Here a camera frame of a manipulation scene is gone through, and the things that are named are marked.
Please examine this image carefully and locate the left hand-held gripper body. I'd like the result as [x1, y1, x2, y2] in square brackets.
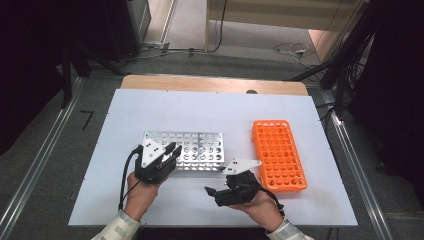
[134, 138, 178, 185]

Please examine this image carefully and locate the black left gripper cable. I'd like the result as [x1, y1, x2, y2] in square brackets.
[118, 148, 144, 212]

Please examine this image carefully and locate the orange plastic test tube rack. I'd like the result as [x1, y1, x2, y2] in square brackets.
[251, 119, 308, 194]

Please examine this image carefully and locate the person's right hand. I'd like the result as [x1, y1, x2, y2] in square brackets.
[229, 189, 285, 233]

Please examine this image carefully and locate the dark curtain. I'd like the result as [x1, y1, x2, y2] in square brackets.
[348, 0, 424, 204]
[0, 0, 68, 156]

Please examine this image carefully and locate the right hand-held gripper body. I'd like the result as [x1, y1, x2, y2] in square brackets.
[214, 158, 263, 208]

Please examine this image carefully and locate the white table board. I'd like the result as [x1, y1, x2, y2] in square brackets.
[68, 88, 358, 228]

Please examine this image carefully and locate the wooden table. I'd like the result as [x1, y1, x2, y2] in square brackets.
[120, 74, 309, 97]

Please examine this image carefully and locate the grey cabinet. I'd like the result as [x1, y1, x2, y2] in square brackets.
[126, 0, 152, 44]

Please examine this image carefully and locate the person's left hand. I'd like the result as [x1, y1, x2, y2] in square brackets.
[124, 171, 168, 222]

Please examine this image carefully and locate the aluminium floor rail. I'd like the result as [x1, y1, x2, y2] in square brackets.
[0, 76, 84, 239]
[319, 89, 394, 240]

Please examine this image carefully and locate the silver metal test tube rack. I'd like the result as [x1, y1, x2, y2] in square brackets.
[142, 130, 225, 173]

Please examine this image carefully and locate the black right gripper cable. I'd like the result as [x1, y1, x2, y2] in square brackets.
[256, 185, 286, 218]

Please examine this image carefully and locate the white floor cable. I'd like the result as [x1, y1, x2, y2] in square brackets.
[273, 42, 311, 63]

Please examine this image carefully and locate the black floor cable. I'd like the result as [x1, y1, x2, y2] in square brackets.
[206, 0, 228, 54]

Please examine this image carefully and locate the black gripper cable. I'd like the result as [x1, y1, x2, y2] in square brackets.
[118, 148, 144, 212]
[256, 185, 286, 218]

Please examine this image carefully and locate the black metal stand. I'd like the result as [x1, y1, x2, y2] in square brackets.
[286, 0, 378, 114]
[59, 43, 128, 109]

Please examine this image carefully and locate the light wooden furniture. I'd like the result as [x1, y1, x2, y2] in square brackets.
[204, 0, 368, 64]

